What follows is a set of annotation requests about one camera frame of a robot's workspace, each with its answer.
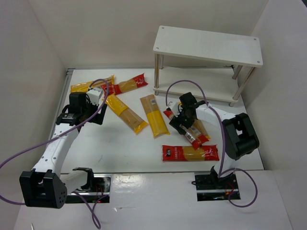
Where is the red spaghetti bag with label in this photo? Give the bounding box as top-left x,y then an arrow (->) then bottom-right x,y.
163,110 -> 209,150

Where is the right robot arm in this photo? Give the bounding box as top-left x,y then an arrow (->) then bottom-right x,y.
166,92 -> 260,181

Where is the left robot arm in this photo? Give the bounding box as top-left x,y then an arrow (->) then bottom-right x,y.
19,88 -> 107,209

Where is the yellow spaghetti bag right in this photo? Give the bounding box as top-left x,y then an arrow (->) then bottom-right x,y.
193,119 -> 211,139

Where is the yellow spaghetti bag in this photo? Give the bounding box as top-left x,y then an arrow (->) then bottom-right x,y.
106,94 -> 148,134
140,94 -> 170,138
71,75 -> 115,93
193,119 -> 211,139

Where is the yellow spaghetti bag centre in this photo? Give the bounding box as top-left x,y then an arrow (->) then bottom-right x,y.
140,94 -> 170,138

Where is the yellow spaghetti bag top left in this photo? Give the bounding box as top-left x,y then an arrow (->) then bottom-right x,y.
71,75 -> 115,93

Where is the red spaghetti bag front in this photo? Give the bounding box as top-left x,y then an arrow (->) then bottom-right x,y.
162,145 -> 219,162

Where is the red spaghetti bag top centre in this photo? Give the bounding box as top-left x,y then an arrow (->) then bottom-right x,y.
107,74 -> 148,95

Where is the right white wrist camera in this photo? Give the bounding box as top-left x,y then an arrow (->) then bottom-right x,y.
166,102 -> 183,117

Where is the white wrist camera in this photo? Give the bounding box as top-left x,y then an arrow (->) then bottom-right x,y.
86,87 -> 104,106
166,102 -> 183,117

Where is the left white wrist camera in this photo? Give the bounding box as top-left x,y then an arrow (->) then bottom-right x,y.
86,87 -> 104,106

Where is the aluminium table edge rail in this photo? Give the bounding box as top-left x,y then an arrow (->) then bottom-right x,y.
53,68 -> 75,127

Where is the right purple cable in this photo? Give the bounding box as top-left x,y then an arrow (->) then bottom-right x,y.
165,80 -> 259,207

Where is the purple cable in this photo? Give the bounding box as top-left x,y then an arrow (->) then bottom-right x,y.
165,80 -> 259,207
0,79 -> 110,230

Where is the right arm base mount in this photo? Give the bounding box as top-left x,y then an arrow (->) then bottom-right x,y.
191,173 -> 241,202

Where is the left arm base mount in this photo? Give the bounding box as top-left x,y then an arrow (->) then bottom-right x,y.
60,172 -> 111,204

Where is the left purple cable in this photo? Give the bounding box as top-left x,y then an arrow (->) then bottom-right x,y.
0,79 -> 110,230

